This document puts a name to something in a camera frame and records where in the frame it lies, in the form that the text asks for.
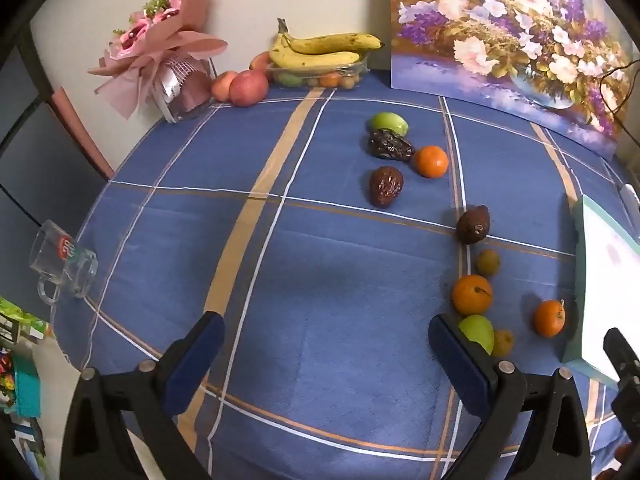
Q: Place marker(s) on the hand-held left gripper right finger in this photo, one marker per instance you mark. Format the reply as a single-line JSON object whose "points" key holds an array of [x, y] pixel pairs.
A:
{"points": [[460, 365]]}

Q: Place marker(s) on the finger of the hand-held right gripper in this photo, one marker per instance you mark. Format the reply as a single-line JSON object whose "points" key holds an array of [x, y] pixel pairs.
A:
{"points": [[627, 400]]}

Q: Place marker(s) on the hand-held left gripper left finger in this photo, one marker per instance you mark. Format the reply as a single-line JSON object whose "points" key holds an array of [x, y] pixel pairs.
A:
{"points": [[192, 365]]}

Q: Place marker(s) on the light green apple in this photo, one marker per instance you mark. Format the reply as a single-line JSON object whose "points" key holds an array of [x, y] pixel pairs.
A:
{"points": [[477, 331]]}

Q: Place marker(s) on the small yellow round fruit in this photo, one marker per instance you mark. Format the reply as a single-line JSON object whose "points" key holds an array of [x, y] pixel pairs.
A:
{"points": [[503, 343]]}

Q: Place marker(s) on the small olive round fruit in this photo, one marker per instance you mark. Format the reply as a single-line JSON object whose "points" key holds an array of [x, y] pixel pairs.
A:
{"points": [[488, 262]]}

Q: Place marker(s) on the white tray teal rim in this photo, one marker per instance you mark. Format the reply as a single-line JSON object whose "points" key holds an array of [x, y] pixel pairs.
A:
{"points": [[605, 285]]}

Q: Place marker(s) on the dark brown avocado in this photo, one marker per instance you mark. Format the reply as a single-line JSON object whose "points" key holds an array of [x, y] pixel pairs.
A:
{"points": [[473, 225]]}

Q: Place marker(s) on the reddish brown wrinkled fruit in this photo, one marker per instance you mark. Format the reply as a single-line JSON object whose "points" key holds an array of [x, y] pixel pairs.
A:
{"points": [[385, 186]]}

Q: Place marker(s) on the black wrinkled dried fruit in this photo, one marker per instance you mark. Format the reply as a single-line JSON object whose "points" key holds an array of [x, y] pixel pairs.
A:
{"points": [[390, 146]]}

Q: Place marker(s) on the green mango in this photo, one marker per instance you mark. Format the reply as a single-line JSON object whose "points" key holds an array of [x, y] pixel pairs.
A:
{"points": [[387, 121]]}

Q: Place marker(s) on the blue plaid tablecloth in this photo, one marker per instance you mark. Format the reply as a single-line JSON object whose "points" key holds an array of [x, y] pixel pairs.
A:
{"points": [[325, 270]]}

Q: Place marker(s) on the glass mug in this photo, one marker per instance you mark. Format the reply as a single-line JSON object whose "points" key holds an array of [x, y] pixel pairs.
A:
{"points": [[62, 265]]}

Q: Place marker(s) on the teal printed packet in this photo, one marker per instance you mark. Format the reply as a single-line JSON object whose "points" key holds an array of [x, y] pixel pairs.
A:
{"points": [[26, 385]]}

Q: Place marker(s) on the green printed carton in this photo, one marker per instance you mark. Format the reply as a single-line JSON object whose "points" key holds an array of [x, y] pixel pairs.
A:
{"points": [[20, 320]]}

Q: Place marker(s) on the small white device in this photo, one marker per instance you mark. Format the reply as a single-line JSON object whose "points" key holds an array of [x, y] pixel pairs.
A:
{"points": [[628, 196]]}

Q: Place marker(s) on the pale orange peach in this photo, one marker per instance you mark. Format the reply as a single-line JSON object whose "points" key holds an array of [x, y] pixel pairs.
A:
{"points": [[222, 86]]}

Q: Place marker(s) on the red apple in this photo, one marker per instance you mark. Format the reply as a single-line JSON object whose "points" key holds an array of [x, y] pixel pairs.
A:
{"points": [[260, 61], [248, 88]]}

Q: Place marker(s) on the green fruit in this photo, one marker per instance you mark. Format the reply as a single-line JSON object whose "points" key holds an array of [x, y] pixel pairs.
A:
{"points": [[290, 79]]}

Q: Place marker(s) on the clear plastic fruit container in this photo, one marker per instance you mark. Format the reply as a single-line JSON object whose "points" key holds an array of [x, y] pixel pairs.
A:
{"points": [[350, 72]]}

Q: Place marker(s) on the small orange mandarin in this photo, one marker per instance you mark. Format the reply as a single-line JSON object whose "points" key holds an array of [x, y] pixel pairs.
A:
{"points": [[330, 79]]}

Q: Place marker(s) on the pink wrapped flower bouquet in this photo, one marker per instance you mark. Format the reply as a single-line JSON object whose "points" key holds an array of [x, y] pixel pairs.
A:
{"points": [[150, 40]]}

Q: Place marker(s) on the flower painting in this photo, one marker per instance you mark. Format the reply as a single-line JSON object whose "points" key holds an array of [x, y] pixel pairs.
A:
{"points": [[500, 20]]}

